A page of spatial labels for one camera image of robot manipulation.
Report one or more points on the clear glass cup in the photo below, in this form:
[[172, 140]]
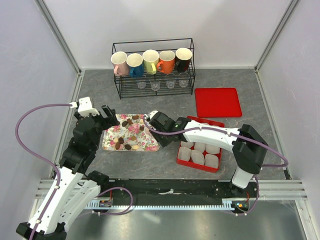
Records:
[[170, 84], [141, 84], [155, 85], [183, 83]]

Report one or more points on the dark oval chocolate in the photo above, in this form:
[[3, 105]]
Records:
[[127, 147]]

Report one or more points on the yellow-green mug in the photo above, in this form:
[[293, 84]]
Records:
[[150, 60]]

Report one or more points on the black and red mug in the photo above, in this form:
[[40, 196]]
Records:
[[183, 57]]

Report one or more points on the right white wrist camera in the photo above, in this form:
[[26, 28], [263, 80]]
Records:
[[147, 117]]

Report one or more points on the orange mug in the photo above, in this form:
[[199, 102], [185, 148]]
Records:
[[166, 62]]

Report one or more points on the red box lid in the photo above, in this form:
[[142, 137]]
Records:
[[217, 102]]

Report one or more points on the red chocolate box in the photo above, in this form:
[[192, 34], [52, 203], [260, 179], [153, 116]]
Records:
[[199, 156]]

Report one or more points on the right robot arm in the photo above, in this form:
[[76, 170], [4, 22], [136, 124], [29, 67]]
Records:
[[246, 144]]

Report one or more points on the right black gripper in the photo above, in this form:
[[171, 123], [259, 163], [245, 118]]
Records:
[[163, 142]]

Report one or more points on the blue mug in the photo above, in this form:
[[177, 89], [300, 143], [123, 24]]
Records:
[[135, 62]]

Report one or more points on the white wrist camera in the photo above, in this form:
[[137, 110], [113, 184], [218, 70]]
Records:
[[147, 117], [85, 107]]

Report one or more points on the floral serving tray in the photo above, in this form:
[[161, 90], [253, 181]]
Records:
[[129, 125]]

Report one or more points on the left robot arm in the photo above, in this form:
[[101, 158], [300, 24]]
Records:
[[59, 209]]

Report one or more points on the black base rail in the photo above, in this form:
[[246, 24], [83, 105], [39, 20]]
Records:
[[175, 192]]

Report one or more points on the black wire mug rack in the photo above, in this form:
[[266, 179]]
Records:
[[127, 87]]

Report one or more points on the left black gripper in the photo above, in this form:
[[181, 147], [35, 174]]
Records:
[[110, 120]]

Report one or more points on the brown oval chocolate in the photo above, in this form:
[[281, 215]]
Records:
[[121, 140]]

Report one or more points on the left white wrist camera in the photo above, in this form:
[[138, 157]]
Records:
[[85, 107]]

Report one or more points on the pink mug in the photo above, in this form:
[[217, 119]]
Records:
[[119, 62]]

